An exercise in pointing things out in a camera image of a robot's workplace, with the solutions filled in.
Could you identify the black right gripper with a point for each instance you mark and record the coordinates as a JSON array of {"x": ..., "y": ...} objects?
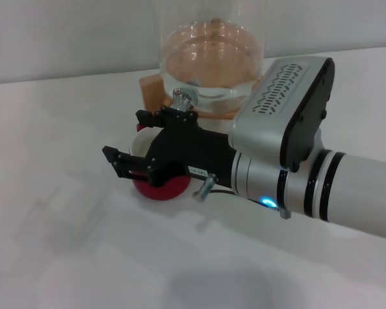
[{"x": 193, "y": 151}]

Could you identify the red ceramic cup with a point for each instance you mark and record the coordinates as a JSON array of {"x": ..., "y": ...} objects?
[{"x": 167, "y": 190}]

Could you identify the chrome dispenser faucet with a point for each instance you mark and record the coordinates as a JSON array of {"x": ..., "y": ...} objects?
[{"x": 181, "y": 99}]

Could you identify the wooden dispenser stand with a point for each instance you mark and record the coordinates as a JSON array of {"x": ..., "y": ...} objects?
[{"x": 152, "y": 93}]

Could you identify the glass water dispenser jar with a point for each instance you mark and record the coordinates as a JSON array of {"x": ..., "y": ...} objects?
[{"x": 209, "y": 48}]

